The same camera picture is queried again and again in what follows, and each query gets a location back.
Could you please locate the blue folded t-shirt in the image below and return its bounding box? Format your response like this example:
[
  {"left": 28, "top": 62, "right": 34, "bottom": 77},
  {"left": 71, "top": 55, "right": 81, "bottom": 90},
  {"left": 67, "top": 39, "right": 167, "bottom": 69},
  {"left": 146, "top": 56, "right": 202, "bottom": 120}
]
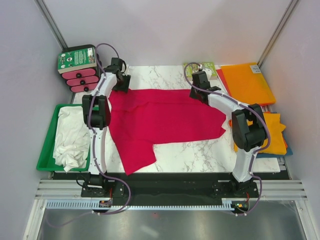
[{"left": 257, "top": 142, "right": 293, "bottom": 159}]

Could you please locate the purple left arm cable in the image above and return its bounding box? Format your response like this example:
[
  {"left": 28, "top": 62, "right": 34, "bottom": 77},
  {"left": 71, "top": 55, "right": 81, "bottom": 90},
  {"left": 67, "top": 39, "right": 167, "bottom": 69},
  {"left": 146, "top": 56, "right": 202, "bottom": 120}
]
[{"left": 89, "top": 42, "right": 121, "bottom": 176}]

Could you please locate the green plastic tray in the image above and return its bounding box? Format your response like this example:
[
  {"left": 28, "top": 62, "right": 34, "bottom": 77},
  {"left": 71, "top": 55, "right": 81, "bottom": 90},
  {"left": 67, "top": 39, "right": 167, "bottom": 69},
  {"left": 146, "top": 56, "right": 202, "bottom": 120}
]
[{"left": 36, "top": 104, "right": 90, "bottom": 173}]

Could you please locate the yellow folded t-shirt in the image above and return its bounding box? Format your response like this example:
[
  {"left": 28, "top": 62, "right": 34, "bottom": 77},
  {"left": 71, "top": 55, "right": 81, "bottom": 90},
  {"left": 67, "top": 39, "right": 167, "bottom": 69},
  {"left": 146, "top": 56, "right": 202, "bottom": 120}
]
[{"left": 228, "top": 112, "right": 287, "bottom": 155}]

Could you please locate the magenta pink t-shirt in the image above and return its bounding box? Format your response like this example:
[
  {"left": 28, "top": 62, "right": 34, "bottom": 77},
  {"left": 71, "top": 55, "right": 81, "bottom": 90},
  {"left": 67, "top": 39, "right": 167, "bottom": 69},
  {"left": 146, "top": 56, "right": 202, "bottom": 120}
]
[{"left": 109, "top": 89, "right": 227, "bottom": 175}]

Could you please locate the white crumpled t-shirt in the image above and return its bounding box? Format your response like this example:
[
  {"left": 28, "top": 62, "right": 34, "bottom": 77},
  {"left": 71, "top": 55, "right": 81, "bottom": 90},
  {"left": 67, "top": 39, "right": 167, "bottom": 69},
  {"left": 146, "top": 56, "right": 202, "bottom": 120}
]
[{"left": 52, "top": 105, "right": 90, "bottom": 172}]

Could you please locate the right aluminium corner post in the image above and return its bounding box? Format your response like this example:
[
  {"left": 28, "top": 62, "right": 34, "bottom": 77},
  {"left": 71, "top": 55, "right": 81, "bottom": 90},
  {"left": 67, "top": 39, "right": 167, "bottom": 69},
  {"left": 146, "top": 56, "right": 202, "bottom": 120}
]
[{"left": 257, "top": 0, "right": 300, "bottom": 68}]

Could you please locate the green book on drawers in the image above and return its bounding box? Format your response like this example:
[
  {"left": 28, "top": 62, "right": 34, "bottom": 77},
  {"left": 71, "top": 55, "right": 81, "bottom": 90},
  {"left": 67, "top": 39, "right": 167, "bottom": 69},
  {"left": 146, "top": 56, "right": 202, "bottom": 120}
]
[{"left": 57, "top": 47, "right": 97, "bottom": 74}]

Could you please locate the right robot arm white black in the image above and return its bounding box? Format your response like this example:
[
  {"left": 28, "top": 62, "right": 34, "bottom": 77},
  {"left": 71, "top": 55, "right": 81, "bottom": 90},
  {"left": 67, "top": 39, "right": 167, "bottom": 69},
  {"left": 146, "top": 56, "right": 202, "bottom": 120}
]
[{"left": 190, "top": 70, "right": 270, "bottom": 197}]

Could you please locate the left aluminium corner post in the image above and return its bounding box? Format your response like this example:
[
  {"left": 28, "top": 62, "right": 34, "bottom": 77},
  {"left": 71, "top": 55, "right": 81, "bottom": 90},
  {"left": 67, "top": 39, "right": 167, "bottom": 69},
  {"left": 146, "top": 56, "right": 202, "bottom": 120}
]
[{"left": 34, "top": 0, "right": 68, "bottom": 50}]

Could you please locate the orange plastic folder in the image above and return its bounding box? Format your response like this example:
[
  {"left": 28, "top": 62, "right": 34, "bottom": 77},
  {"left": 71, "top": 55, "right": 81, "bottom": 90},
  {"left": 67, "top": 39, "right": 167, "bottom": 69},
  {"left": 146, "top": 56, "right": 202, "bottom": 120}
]
[{"left": 220, "top": 62, "right": 277, "bottom": 107}]

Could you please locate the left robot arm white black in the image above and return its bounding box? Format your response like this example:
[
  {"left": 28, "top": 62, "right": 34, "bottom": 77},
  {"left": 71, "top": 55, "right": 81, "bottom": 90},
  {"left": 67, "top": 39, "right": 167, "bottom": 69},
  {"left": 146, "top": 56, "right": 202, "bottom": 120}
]
[{"left": 81, "top": 57, "right": 131, "bottom": 198}]

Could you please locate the white slotted cable duct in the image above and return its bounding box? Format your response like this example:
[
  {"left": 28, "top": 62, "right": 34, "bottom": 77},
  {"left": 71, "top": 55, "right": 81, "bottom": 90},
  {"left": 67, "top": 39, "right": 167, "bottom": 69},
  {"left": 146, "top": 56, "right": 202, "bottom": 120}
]
[{"left": 45, "top": 199, "right": 236, "bottom": 211}]

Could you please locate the aluminium corner post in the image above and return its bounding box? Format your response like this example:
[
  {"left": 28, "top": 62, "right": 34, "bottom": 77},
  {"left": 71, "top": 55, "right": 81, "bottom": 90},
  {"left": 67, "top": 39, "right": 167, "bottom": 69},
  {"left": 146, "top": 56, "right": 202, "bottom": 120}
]
[
  {"left": 257, "top": 0, "right": 300, "bottom": 68},
  {"left": 34, "top": 0, "right": 68, "bottom": 50}
]

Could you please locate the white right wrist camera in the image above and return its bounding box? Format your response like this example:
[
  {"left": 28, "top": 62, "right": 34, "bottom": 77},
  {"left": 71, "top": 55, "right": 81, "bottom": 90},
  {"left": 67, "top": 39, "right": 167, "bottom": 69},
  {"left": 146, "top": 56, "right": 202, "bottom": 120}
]
[{"left": 198, "top": 66, "right": 218, "bottom": 81}]

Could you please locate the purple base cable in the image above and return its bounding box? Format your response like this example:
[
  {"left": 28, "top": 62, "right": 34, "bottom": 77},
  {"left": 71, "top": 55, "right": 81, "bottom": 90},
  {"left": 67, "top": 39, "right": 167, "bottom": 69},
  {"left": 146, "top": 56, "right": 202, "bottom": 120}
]
[
  {"left": 92, "top": 174, "right": 132, "bottom": 217},
  {"left": 231, "top": 174, "right": 263, "bottom": 217}
]

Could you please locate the black pink drawer unit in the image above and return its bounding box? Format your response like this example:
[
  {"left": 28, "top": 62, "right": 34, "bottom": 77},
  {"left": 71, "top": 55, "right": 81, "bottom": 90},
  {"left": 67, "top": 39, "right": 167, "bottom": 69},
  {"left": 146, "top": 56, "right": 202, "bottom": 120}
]
[{"left": 59, "top": 44, "right": 101, "bottom": 93}]

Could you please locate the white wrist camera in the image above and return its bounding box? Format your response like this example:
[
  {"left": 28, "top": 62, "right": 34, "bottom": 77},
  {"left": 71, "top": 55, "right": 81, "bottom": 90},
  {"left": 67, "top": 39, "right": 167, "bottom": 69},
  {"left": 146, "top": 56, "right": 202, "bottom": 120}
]
[
  {"left": 198, "top": 66, "right": 218, "bottom": 81},
  {"left": 122, "top": 64, "right": 130, "bottom": 75}
]

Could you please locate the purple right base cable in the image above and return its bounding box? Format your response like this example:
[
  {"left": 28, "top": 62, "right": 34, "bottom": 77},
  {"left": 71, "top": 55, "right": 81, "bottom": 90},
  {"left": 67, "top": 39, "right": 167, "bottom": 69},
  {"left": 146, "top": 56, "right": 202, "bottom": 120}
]
[{"left": 231, "top": 174, "right": 263, "bottom": 217}]

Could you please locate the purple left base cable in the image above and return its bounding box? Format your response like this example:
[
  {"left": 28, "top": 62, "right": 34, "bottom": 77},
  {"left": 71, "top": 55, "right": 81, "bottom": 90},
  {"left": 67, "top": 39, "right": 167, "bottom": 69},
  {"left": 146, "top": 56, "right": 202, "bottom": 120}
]
[{"left": 92, "top": 174, "right": 132, "bottom": 217}]

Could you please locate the green illustrated paperback book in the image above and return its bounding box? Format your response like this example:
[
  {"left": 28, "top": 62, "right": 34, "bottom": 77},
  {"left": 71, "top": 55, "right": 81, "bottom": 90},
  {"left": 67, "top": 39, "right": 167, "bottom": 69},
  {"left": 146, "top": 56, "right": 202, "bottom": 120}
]
[{"left": 185, "top": 62, "right": 218, "bottom": 81}]

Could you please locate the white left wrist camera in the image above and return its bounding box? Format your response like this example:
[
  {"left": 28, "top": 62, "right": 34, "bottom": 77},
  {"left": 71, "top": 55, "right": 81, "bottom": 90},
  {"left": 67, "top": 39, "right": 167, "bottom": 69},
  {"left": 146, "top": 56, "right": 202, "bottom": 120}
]
[{"left": 122, "top": 64, "right": 130, "bottom": 75}]

